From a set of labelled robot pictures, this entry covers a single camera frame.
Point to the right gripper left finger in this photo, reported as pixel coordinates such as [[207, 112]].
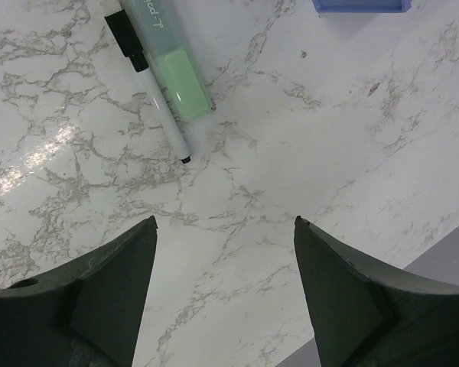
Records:
[[86, 312]]

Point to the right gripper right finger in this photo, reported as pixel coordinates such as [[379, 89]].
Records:
[[365, 312]]

